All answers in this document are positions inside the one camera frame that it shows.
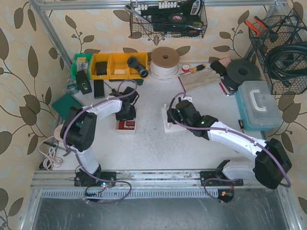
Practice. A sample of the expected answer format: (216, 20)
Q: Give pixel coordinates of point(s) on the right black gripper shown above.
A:
(173, 115)

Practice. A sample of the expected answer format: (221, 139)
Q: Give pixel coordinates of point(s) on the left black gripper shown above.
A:
(126, 114)

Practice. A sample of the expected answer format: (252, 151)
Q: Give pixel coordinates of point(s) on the white tray of springs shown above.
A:
(126, 123)

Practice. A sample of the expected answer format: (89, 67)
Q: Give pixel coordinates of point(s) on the white peg base plate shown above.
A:
(168, 126)

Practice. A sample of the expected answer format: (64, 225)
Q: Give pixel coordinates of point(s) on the beige work glove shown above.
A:
(199, 79)

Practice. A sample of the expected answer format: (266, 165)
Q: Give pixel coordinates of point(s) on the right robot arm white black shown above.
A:
(269, 160)

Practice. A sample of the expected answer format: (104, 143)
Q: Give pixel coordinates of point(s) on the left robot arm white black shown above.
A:
(78, 130)

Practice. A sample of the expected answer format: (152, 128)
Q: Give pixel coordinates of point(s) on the orange tip screwdriver left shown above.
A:
(112, 89)

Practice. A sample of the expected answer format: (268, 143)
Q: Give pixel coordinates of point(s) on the black ribbed block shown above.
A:
(99, 91)

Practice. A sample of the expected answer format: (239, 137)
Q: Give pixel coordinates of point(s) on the red tape roll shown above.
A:
(185, 68)

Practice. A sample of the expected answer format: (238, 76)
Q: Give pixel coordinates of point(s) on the black pipe fitting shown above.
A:
(132, 62)

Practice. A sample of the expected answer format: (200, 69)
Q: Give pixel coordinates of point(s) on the yellow storage bin row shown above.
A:
(116, 66)

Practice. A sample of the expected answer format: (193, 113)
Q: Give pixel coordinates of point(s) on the orange black screwdriver right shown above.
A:
(197, 68)

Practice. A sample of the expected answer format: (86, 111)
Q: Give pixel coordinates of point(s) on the black green device box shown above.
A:
(83, 82)

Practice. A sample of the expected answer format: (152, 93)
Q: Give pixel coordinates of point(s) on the glass jar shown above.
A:
(72, 87)

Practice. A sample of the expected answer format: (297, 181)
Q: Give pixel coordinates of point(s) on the black sanding block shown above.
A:
(218, 67)

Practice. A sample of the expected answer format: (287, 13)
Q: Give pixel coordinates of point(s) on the small yellow black screwdriver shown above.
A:
(241, 124)

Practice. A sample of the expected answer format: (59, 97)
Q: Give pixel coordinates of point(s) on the green storage bin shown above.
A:
(81, 62)

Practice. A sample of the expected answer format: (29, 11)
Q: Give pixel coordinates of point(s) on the black filament spool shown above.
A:
(239, 71)

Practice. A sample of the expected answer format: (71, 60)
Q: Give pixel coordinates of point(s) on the teal clear toolbox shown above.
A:
(257, 107)

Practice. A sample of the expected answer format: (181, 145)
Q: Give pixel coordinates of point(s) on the white cable spool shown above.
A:
(164, 63)

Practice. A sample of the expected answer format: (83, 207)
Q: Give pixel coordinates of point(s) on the red handled hex key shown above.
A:
(226, 89)

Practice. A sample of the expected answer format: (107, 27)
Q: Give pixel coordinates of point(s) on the wire basket top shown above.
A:
(169, 18)

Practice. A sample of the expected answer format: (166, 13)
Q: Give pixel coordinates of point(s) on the wire basket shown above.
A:
(282, 54)
(169, 18)

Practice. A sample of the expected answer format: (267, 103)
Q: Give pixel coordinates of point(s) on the orange handled pliers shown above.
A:
(253, 27)

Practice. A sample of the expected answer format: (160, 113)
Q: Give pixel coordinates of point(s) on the wire basket right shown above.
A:
(282, 54)

